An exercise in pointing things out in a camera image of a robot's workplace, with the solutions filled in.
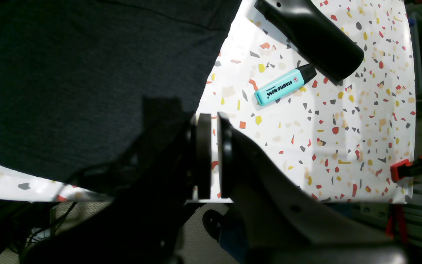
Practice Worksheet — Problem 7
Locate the black T-shirt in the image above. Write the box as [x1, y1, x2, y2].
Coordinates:
[0, 0, 241, 182]

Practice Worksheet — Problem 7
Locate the red black clamp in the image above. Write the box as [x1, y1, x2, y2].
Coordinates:
[390, 155, 422, 183]

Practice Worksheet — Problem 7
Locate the black handheld device left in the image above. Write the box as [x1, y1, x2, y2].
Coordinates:
[255, 0, 364, 85]

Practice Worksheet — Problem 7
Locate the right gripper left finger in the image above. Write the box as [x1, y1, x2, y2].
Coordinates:
[25, 97, 199, 264]

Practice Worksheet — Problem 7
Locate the turquoise Stabilo Boss highlighter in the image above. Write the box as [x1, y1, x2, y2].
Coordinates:
[254, 64, 317, 106]

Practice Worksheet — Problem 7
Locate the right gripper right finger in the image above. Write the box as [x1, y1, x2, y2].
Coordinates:
[216, 112, 408, 264]

